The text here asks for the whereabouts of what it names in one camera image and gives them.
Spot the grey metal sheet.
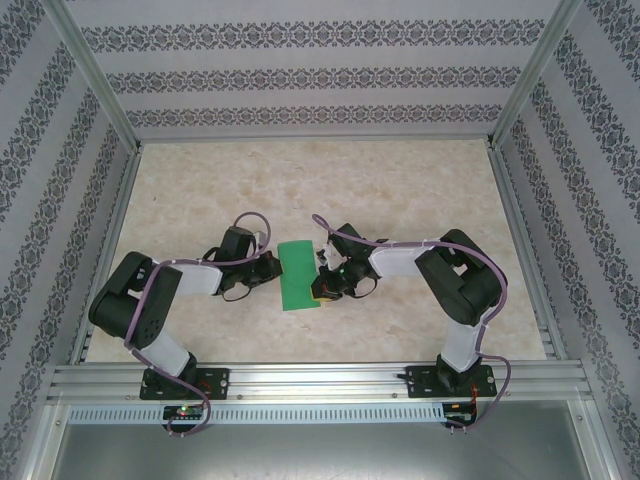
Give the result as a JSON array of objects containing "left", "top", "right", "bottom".
[{"left": 49, "top": 423, "right": 616, "bottom": 480}]

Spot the aluminium mounting rail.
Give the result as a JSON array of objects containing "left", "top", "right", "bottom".
[{"left": 47, "top": 362, "right": 594, "bottom": 402}]

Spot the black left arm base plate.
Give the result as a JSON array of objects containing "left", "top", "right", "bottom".
[{"left": 139, "top": 367, "right": 231, "bottom": 401}]

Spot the aluminium table side rail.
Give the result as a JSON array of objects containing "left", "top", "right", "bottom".
[
  {"left": 69, "top": 144, "right": 145, "bottom": 365},
  {"left": 487, "top": 142, "right": 570, "bottom": 362}
]

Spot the slotted grey cable duct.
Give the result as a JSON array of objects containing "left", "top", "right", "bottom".
[{"left": 67, "top": 403, "right": 447, "bottom": 425}]

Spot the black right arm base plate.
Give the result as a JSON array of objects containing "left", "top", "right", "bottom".
[{"left": 405, "top": 364, "right": 499, "bottom": 400}]

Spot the aluminium frame post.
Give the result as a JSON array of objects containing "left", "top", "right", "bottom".
[
  {"left": 42, "top": 0, "right": 145, "bottom": 151},
  {"left": 487, "top": 0, "right": 586, "bottom": 151}
]

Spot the aluminium frame leg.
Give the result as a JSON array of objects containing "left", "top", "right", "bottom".
[
  {"left": 17, "top": 399, "right": 70, "bottom": 480},
  {"left": 568, "top": 399, "right": 626, "bottom": 480}
]

